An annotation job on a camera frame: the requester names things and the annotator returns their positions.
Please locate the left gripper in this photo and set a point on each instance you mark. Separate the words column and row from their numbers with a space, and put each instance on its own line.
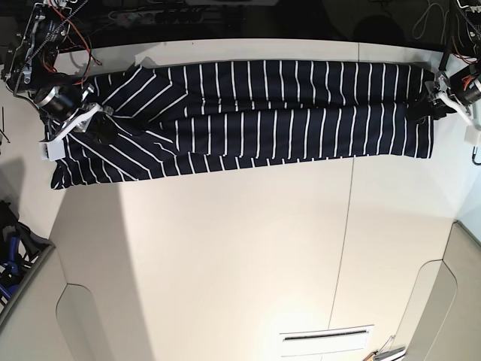
column 448, row 95

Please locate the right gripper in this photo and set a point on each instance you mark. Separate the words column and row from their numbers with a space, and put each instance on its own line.
column 66, row 109

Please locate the navy white striped T-shirt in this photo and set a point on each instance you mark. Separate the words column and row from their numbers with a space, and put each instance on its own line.
column 217, row 116

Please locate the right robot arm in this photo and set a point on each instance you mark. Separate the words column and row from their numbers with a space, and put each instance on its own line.
column 29, row 63

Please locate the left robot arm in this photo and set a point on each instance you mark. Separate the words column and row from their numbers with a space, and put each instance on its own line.
column 462, row 39

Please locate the white power strip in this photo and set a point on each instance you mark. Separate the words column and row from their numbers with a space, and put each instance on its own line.
column 156, row 17

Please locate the blue clamp tool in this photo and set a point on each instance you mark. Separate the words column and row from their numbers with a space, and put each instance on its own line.
column 10, row 274

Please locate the grey tool with orange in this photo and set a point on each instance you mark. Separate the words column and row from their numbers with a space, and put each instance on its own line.
column 386, row 354

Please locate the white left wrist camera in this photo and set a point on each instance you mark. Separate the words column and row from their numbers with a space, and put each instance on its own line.
column 473, row 135

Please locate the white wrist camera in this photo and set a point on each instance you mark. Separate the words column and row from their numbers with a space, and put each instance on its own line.
column 52, row 150
column 473, row 135

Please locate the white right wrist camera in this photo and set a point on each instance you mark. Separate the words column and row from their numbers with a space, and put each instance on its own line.
column 52, row 150

